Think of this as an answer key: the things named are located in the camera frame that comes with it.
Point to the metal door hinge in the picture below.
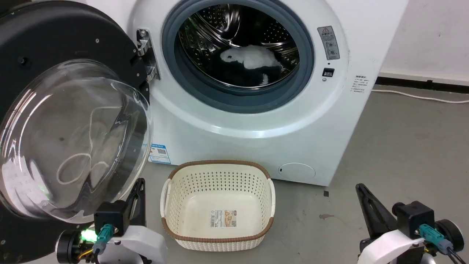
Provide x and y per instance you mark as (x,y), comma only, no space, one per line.
(146,51)

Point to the black baseboard strip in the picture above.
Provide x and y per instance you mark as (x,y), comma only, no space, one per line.
(421,83)

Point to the paper label in basket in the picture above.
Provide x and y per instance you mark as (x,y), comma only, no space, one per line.
(223,218)

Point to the black round glass washer door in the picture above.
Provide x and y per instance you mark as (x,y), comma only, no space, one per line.
(66,139)

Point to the blue energy label sticker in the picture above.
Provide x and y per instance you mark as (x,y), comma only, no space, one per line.
(160,153)

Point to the white text sticker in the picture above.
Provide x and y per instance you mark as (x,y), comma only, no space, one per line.
(359,84)

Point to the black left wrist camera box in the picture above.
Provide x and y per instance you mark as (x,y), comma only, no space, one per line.
(110,216)

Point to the white front-load washing machine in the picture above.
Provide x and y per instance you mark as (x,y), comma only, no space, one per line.
(227,139)

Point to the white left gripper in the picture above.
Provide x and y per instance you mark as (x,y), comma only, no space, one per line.
(143,244)

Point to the cream laundry basket brown rim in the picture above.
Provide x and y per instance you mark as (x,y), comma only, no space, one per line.
(220,190)

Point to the steel washer drum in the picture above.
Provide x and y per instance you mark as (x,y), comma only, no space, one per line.
(216,29)

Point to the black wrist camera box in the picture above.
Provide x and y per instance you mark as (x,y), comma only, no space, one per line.
(412,218)
(110,216)

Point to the grey warning label sticker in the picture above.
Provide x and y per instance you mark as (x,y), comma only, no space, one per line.
(328,42)

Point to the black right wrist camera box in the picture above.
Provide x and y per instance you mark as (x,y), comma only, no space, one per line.
(412,218)

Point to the black door lock latch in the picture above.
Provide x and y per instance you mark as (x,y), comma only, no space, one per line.
(328,72)

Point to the white fluffy plush garment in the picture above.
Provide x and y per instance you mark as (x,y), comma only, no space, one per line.
(256,58)

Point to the round white filter cover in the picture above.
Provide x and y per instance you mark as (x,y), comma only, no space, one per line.
(296,171)

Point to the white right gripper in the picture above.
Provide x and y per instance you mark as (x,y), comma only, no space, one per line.
(388,247)

